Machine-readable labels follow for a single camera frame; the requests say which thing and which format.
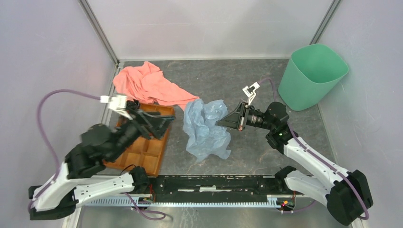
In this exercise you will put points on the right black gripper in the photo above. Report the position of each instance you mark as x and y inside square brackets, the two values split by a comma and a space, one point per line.
[235, 120]

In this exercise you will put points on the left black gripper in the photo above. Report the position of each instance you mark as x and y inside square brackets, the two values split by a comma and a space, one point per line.
[154, 126]

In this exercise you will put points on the blue plastic trash bag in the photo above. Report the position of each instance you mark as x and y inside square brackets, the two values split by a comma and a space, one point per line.
[205, 137]

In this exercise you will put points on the green trash bin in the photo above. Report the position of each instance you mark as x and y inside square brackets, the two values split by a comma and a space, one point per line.
[311, 73]

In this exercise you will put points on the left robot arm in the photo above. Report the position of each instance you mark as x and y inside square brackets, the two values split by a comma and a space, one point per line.
[68, 188]

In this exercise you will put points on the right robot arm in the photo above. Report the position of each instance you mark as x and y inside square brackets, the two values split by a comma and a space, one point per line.
[346, 194]

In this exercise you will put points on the black bag roll top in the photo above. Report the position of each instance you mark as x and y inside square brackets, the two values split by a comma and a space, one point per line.
[132, 106]

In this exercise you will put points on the orange compartment tray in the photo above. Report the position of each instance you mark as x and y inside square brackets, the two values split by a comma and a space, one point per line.
[143, 152]

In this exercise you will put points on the pink cloth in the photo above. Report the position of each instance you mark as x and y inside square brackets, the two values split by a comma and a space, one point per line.
[148, 85]

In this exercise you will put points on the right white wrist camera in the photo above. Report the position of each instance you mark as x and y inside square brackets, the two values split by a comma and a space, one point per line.
[250, 92]

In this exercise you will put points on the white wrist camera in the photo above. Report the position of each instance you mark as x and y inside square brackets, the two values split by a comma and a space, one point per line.
[250, 92]
[117, 104]

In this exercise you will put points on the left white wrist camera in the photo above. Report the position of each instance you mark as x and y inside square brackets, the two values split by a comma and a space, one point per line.
[117, 104]

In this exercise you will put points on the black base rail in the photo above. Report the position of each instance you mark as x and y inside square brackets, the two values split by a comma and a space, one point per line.
[212, 188]

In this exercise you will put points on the white toothed cable duct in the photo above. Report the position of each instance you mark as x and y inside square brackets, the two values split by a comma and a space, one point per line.
[124, 201]

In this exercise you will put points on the left aluminium corner post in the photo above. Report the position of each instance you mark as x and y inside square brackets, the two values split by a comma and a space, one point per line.
[98, 30]

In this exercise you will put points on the aluminium corner post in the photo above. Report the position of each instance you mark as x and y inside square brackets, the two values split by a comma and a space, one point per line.
[325, 21]
[98, 30]

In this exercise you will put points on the right aluminium corner post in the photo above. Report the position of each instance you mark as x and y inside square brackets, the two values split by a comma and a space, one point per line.
[325, 21]

